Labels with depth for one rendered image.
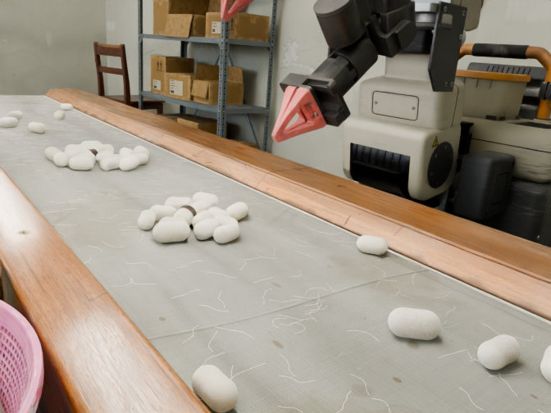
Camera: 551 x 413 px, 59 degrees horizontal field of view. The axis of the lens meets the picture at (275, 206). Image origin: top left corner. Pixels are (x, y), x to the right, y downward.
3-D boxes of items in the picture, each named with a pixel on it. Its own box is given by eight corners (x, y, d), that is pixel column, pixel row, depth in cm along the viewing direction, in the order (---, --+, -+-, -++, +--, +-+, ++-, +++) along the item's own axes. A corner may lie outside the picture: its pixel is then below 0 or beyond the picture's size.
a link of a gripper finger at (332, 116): (284, 127, 64) (330, 80, 66) (253, 118, 69) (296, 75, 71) (306, 163, 68) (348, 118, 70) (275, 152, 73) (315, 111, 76)
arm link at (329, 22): (419, 36, 74) (377, 27, 80) (402, -37, 66) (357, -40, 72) (366, 86, 71) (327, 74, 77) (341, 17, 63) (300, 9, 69)
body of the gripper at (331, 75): (325, 88, 66) (360, 53, 67) (280, 79, 73) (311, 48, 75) (343, 124, 70) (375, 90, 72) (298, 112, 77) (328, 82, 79)
